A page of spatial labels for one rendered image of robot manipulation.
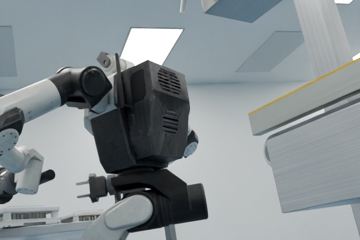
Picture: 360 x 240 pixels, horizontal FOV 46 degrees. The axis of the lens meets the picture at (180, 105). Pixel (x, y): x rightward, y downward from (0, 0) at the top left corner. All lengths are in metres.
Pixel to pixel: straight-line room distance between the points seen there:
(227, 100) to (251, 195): 1.44
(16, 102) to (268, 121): 0.76
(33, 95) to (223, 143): 5.07
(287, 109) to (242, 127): 5.77
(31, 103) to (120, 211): 0.40
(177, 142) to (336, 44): 0.64
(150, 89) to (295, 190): 0.78
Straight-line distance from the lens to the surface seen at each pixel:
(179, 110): 1.36
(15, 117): 1.16
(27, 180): 1.37
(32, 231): 1.75
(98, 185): 1.84
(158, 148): 1.27
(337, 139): 0.52
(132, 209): 1.28
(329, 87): 0.53
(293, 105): 0.56
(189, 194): 1.31
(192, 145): 1.80
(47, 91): 1.21
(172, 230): 2.22
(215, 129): 6.14
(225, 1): 0.66
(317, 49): 0.92
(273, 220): 6.24
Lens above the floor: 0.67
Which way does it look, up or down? 18 degrees up
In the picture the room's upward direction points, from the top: 9 degrees counter-clockwise
